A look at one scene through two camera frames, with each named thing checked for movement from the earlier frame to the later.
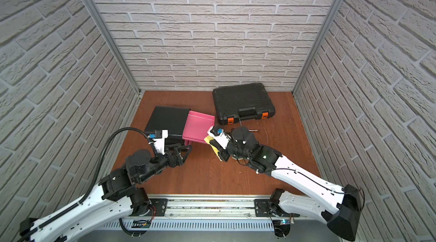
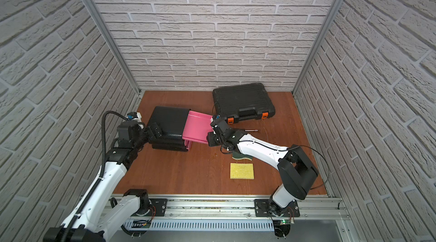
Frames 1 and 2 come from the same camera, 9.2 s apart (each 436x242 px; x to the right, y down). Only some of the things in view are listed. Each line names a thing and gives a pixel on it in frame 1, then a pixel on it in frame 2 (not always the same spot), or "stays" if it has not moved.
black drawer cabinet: [171, 119] stays
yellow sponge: [207, 139] -> [242, 171]
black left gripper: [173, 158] -> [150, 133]
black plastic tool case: [237, 103] stays
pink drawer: [197, 126] stays
